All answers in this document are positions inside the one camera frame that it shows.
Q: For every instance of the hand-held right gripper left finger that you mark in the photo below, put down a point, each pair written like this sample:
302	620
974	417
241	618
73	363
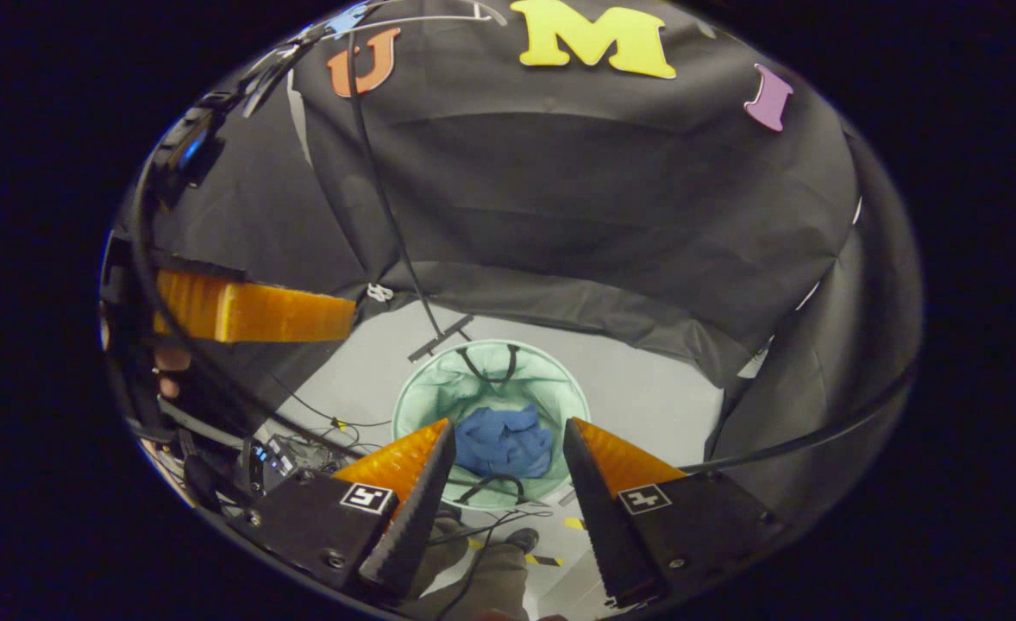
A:
404	526

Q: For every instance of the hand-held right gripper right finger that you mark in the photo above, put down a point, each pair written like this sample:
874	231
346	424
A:
603	526

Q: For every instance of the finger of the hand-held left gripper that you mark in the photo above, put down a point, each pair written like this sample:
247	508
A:
284	312

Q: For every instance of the green mesh laundry hamper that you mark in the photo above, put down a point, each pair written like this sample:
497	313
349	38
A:
439	388

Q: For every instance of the black clothes rack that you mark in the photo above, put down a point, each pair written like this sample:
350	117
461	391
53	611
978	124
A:
441	336

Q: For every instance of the person's black shoe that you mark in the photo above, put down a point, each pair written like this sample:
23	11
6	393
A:
523	540

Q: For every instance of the small white clip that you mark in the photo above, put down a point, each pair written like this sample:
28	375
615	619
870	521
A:
379	292

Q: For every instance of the person's grey trouser leg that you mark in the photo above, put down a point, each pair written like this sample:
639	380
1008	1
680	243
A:
499	580

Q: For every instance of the black electronic device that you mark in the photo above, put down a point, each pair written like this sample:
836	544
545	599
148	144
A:
275	459

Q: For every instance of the black backdrop cloth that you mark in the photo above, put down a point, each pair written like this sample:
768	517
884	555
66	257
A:
603	190

